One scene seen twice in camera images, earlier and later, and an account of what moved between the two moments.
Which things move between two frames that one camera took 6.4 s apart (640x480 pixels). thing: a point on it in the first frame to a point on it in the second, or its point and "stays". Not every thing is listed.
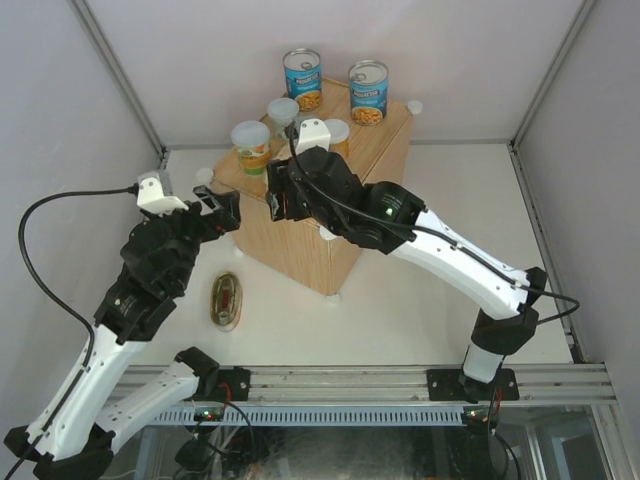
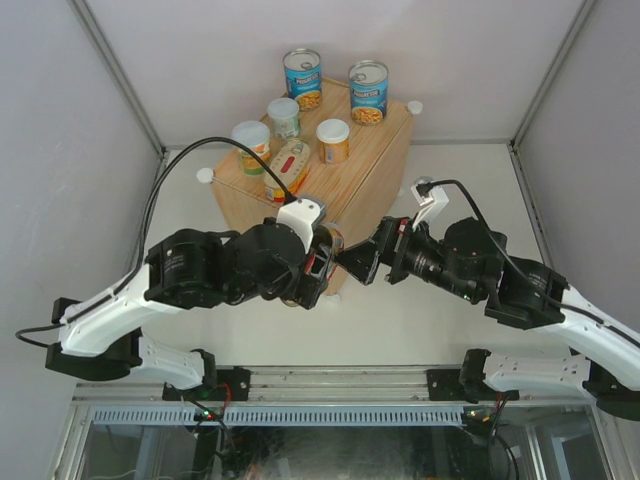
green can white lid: x=283 y=113 stays
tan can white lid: x=339 y=137 stays
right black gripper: x=280 y=194 to x=396 y=238
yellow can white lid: x=252 y=139 stays
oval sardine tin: x=226 y=300 to x=337 y=244
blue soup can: x=303 y=71 stays
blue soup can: x=368 y=86 stays
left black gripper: x=225 y=215 to x=303 y=289
